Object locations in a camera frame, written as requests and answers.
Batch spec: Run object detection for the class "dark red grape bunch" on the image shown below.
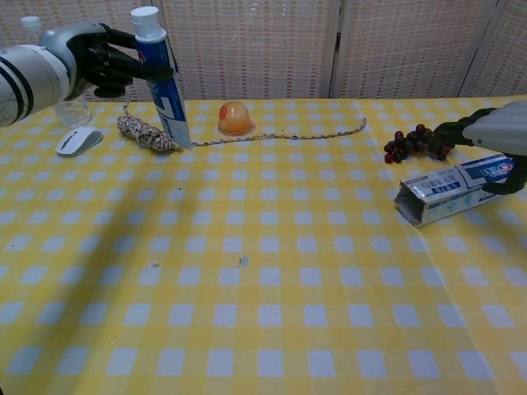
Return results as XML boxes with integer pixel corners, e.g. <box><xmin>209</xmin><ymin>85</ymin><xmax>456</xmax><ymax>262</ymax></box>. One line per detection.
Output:
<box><xmin>383</xmin><ymin>123</ymin><xmax>454</xmax><ymax>165</ymax></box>

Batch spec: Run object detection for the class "blue white toothpaste box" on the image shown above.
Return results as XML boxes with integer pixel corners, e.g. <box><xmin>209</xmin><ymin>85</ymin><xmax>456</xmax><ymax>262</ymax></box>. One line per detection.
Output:
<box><xmin>394</xmin><ymin>152</ymin><xmax>516</xmax><ymax>228</ymax></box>

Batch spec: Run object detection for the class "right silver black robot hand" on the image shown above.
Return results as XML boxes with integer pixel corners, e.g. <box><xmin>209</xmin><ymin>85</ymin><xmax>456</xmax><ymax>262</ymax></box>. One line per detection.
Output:
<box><xmin>426</xmin><ymin>100</ymin><xmax>527</xmax><ymax>197</ymax></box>

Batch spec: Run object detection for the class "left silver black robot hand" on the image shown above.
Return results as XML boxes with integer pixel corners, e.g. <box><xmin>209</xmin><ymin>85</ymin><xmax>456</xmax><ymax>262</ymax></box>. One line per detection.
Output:
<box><xmin>39</xmin><ymin>22</ymin><xmax>175</xmax><ymax>100</ymax></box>

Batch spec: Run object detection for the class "clear plastic water bottle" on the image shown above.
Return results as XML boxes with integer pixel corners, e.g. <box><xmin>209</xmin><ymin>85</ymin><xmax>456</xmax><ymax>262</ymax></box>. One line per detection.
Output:
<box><xmin>20</xmin><ymin>16</ymin><xmax>92</xmax><ymax>128</ymax></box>

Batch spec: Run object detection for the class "bamboo folding screen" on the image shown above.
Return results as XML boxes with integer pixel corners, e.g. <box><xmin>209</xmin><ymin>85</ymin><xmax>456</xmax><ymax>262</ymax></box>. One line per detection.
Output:
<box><xmin>0</xmin><ymin>0</ymin><xmax>527</xmax><ymax>102</ymax></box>

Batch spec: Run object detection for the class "braided speckled rope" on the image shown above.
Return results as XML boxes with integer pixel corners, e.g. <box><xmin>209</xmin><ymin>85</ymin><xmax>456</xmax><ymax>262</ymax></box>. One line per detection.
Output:
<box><xmin>117</xmin><ymin>98</ymin><xmax>367</xmax><ymax>153</ymax></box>

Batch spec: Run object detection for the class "white computer mouse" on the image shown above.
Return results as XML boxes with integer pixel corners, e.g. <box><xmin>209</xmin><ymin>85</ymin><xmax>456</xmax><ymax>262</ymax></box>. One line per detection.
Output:
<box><xmin>55</xmin><ymin>126</ymin><xmax>104</xmax><ymax>158</ymax></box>

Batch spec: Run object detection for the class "yellow white checked tablecloth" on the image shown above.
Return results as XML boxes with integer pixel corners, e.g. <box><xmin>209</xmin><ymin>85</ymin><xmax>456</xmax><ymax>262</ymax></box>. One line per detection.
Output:
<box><xmin>0</xmin><ymin>95</ymin><xmax>527</xmax><ymax>395</ymax></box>

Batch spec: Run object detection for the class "blue white toothpaste tube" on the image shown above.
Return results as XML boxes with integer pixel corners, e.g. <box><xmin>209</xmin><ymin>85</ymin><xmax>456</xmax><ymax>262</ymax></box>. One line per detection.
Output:
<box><xmin>130</xmin><ymin>7</ymin><xmax>194</xmax><ymax>150</ymax></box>

